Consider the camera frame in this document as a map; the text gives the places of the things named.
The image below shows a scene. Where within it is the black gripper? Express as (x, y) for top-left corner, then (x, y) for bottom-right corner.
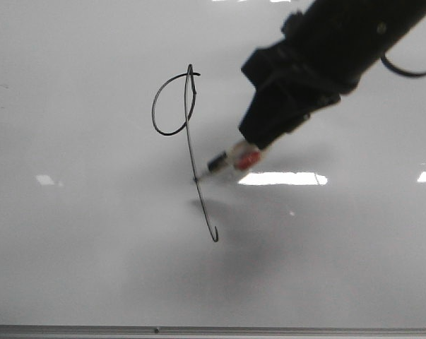
(239, 11), (360, 150)

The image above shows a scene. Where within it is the black whiteboard marker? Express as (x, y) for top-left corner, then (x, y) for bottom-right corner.
(193, 139), (267, 183)

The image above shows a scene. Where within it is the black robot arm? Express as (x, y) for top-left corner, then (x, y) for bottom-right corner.
(239, 1), (426, 150)

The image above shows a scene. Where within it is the white whiteboard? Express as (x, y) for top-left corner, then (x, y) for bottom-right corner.
(0, 1), (426, 328)

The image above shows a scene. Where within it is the black cable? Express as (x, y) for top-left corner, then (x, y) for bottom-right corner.
(380, 52), (426, 78)

